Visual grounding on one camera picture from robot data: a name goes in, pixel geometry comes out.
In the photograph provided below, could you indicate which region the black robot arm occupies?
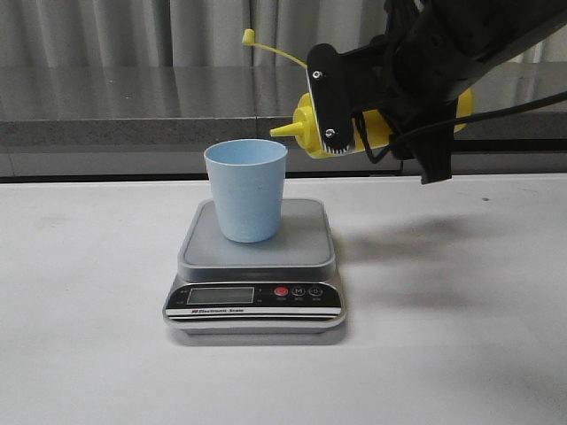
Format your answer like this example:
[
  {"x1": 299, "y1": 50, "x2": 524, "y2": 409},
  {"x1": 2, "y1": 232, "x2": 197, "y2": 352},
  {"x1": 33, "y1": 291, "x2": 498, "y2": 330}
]
[{"x1": 307, "y1": 1, "x2": 566, "y2": 184}]

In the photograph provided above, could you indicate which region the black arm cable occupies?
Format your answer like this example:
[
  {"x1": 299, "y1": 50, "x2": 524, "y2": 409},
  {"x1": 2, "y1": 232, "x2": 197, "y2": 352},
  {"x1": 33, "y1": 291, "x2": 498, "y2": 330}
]
[{"x1": 352, "y1": 90, "x2": 567, "y2": 165}]

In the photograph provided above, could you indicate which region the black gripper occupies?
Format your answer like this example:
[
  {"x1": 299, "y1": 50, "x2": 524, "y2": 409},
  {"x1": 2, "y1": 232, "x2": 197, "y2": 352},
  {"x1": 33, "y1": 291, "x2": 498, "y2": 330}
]
[{"x1": 307, "y1": 12, "x2": 461, "y2": 184}]

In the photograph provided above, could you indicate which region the yellow squeeze bottle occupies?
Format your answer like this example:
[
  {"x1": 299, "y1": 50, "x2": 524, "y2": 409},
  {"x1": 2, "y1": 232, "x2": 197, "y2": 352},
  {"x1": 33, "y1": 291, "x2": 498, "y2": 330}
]
[{"x1": 270, "y1": 35, "x2": 472, "y2": 163}]

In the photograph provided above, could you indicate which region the grey pleated curtain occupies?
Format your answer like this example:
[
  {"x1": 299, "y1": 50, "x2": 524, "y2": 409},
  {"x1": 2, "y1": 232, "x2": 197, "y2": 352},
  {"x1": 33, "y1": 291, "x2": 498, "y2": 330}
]
[{"x1": 0, "y1": 0, "x2": 567, "y2": 69}]

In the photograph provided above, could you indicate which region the silver digital kitchen scale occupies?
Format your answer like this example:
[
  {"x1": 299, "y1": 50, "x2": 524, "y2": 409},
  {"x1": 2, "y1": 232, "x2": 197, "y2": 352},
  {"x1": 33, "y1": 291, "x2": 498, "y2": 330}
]
[{"x1": 162, "y1": 198, "x2": 347, "y2": 345}]

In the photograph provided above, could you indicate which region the light blue plastic cup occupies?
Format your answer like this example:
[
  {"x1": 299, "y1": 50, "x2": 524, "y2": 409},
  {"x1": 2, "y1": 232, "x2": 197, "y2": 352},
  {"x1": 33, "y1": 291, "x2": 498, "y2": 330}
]
[{"x1": 204, "y1": 139, "x2": 288, "y2": 243}]

